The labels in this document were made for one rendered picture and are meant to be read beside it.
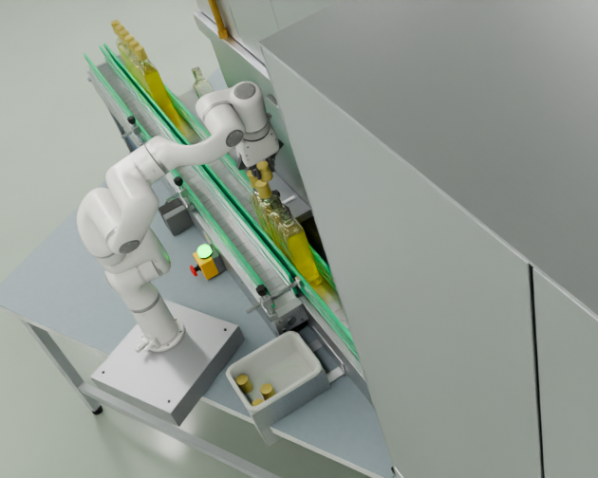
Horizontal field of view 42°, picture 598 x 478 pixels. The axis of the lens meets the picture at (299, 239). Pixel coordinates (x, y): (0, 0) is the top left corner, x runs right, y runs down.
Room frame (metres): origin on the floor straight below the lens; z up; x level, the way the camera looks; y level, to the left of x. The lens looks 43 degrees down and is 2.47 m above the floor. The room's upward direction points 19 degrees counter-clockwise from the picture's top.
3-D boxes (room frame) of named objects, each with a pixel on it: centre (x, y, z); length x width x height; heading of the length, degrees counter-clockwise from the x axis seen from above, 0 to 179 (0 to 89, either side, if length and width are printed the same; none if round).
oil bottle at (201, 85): (2.41, 0.14, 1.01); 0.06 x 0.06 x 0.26; 11
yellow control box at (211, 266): (1.85, 0.29, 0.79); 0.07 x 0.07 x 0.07; 16
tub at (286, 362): (1.32, 0.18, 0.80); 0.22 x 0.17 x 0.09; 106
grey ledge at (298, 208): (2.28, 0.11, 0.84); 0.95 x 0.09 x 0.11; 16
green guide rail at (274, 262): (2.35, 0.30, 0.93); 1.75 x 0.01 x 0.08; 16
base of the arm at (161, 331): (1.59, 0.47, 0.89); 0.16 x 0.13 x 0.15; 130
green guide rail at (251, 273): (2.33, 0.37, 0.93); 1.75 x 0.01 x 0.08; 16
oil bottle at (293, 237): (1.57, 0.01, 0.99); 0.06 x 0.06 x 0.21; 16
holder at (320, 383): (1.33, 0.15, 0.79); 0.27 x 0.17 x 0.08; 106
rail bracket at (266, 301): (1.46, 0.11, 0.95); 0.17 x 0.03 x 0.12; 106
